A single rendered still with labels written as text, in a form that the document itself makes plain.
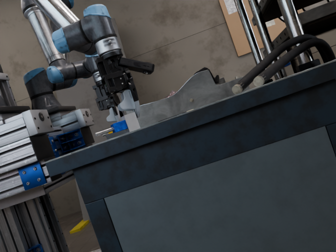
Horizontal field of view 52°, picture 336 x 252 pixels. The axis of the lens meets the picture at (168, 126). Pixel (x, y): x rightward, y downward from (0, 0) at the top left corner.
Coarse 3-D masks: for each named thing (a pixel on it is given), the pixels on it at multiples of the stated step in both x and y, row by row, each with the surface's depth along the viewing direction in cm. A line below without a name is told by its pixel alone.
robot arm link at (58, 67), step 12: (24, 0) 153; (24, 12) 153; (36, 12) 153; (36, 24) 151; (48, 24) 154; (36, 36) 152; (48, 36) 151; (48, 48) 150; (48, 60) 150; (60, 60) 149; (48, 72) 148; (60, 72) 147; (72, 72) 151
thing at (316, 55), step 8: (328, 32) 181; (328, 40) 181; (288, 48) 184; (312, 48) 182; (280, 56) 201; (320, 56) 182; (288, 64) 189; (296, 64) 184; (288, 72) 196; (296, 72) 184
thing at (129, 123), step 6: (126, 114) 105; (132, 114) 106; (126, 120) 105; (132, 120) 106; (114, 126) 104; (120, 126) 105; (126, 126) 105; (132, 126) 106; (138, 126) 106; (96, 132) 104; (102, 132) 104; (114, 132) 106; (126, 132) 109
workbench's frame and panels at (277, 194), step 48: (240, 96) 75; (288, 96) 76; (144, 144) 80; (192, 144) 79; (240, 144) 78; (288, 144) 76; (96, 192) 83; (144, 192) 81; (192, 192) 80; (240, 192) 78; (288, 192) 77; (144, 240) 82; (192, 240) 81; (240, 240) 79; (288, 240) 78
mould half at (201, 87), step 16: (192, 80) 138; (208, 80) 137; (176, 96) 139; (192, 96) 138; (208, 96) 138; (224, 96) 137; (128, 112) 142; (144, 112) 141; (160, 112) 141; (176, 112) 140
